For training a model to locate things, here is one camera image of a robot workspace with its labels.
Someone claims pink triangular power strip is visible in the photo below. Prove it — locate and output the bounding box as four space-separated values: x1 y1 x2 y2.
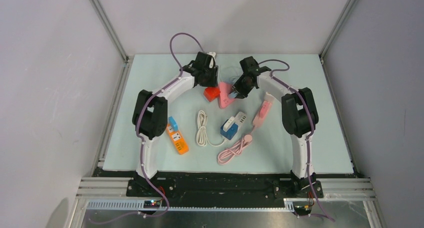
218 82 235 109

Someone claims red cube socket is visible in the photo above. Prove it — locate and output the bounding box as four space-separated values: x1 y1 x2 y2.
203 87 220 102

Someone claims white plug adapter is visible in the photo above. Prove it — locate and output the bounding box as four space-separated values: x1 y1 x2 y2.
222 116 235 132

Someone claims dark blue cube socket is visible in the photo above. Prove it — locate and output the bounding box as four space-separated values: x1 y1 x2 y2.
220 123 239 140

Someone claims orange power strip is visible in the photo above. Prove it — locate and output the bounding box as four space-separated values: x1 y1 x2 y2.
166 123 189 155

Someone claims small light blue charger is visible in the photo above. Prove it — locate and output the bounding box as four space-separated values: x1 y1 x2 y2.
228 91 238 99

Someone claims light blue plug adapter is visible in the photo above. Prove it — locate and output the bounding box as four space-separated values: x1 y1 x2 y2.
168 116 179 132

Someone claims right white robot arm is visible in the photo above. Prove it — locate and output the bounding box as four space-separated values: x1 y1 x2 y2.
232 56 319 197

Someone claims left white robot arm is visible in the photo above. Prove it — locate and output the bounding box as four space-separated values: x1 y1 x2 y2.
132 51 218 196

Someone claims white power strip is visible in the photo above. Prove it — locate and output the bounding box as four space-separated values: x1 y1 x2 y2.
234 111 247 127

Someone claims light blue table mat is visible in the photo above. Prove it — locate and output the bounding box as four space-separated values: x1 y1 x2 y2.
103 54 353 174

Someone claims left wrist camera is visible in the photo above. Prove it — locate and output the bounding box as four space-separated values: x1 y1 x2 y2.
207 52 217 68

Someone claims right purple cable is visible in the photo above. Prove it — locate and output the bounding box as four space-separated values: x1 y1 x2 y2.
258 59 336 223

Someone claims white coiled cable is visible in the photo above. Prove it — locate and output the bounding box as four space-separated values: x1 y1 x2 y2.
196 110 229 148

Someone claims pink coiled cable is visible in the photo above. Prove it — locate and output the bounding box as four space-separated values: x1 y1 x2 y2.
216 125 258 165

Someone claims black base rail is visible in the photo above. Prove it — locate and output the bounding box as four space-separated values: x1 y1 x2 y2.
126 172 324 209

